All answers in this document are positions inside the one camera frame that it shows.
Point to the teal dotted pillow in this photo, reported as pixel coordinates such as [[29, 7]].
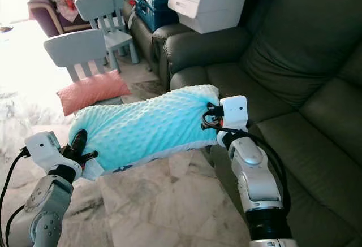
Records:
[[147, 125]]

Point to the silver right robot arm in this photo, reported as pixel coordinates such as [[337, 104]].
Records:
[[254, 173]]

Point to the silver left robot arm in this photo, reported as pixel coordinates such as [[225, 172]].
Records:
[[48, 213]]

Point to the pink dotted pillow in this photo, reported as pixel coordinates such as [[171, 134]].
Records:
[[90, 91]]

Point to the dark green leather sofa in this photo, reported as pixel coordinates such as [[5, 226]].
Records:
[[305, 43]]

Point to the white storage box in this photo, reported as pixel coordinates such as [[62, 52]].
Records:
[[209, 4]]

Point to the blue hard suitcase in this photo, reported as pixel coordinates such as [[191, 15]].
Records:
[[150, 9]]

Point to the purple armchair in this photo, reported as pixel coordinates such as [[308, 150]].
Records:
[[41, 18]]

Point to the dark slipper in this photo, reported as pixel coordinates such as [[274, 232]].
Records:
[[5, 28]]

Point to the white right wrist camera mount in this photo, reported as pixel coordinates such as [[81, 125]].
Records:
[[235, 108]]

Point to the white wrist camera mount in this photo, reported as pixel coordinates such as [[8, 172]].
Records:
[[42, 148], [235, 108]]

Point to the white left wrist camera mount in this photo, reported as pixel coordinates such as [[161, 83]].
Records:
[[42, 148]]

